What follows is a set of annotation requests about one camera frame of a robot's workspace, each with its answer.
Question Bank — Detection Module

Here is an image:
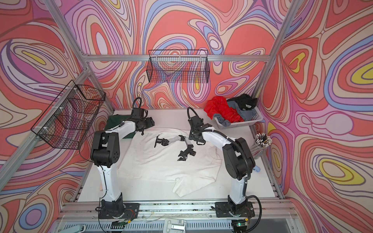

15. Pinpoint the black wire basket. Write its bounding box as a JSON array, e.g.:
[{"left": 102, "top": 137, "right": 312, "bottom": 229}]
[
  {"left": 31, "top": 81, "right": 106, "bottom": 150},
  {"left": 146, "top": 49, "right": 210, "bottom": 83}
]

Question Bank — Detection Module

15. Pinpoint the white printed t-shirt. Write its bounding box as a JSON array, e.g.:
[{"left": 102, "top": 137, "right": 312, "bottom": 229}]
[{"left": 118, "top": 128, "right": 221, "bottom": 197}]

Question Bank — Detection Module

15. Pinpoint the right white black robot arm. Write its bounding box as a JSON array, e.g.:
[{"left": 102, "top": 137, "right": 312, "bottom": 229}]
[{"left": 188, "top": 116, "right": 255, "bottom": 218}]

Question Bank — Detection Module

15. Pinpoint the grey t-shirt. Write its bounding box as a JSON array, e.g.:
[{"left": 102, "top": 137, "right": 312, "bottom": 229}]
[{"left": 214, "top": 102, "right": 254, "bottom": 126}]

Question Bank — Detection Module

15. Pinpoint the aluminium frame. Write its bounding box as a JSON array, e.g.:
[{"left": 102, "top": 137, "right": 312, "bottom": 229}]
[{"left": 0, "top": 0, "right": 305, "bottom": 193}]

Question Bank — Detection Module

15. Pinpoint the cup of pens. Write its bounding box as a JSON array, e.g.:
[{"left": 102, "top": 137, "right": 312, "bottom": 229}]
[{"left": 254, "top": 133, "right": 273, "bottom": 148}]

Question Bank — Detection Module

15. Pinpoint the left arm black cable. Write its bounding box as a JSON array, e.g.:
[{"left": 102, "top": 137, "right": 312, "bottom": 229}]
[{"left": 78, "top": 97, "right": 143, "bottom": 164}]

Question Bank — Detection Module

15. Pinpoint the white box on rail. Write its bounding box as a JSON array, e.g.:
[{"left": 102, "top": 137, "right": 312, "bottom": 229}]
[{"left": 163, "top": 218, "right": 187, "bottom": 233}]

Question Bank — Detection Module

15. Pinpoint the left black wire basket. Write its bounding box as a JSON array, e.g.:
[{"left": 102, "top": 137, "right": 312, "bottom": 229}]
[{"left": 31, "top": 81, "right": 106, "bottom": 150}]

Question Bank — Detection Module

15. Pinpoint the white plastic laundry basket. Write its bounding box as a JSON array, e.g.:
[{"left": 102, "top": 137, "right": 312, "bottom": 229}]
[{"left": 213, "top": 107, "right": 263, "bottom": 129}]

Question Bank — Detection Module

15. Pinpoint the folded green t-shirt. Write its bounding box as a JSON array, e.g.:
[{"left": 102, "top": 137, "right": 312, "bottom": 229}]
[{"left": 105, "top": 114, "right": 136, "bottom": 139}]

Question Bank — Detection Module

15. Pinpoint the back black wire basket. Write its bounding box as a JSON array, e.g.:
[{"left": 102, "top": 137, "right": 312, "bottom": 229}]
[{"left": 146, "top": 49, "right": 210, "bottom": 83}]

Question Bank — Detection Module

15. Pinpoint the red t-shirt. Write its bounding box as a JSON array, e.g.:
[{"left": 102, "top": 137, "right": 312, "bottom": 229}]
[{"left": 204, "top": 96, "right": 244, "bottom": 123}]

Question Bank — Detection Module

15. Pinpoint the black t-shirt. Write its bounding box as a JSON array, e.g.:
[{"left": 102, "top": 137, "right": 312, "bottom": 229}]
[{"left": 227, "top": 94, "right": 258, "bottom": 111}]

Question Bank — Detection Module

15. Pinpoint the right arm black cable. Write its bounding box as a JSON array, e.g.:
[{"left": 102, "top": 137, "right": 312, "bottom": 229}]
[{"left": 186, "top": 107, "right": 263, "bottom": 233}]

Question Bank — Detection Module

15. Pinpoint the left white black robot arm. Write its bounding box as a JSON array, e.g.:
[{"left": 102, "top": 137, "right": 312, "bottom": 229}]
[{"left": 90, "top": 108, "right": 155, "bottom": 219}]

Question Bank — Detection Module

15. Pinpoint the small blue object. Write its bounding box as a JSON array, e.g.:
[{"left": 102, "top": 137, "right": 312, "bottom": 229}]
[{"left": 253, "top": 166, "right": 261, "bottom": 172}]

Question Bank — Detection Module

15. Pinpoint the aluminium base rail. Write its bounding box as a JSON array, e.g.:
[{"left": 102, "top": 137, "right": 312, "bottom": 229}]
[{"left": 49, "top": 198, "right": 306, "bottom": 233}]

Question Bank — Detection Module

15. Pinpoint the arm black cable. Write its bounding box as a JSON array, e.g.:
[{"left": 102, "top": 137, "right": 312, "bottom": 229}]
[
  {"left": 78, "top": 97, "right": 143, "bottom": 164},
  {"left": 186, "top": 107, "right": 263, "bottom": 233}
]

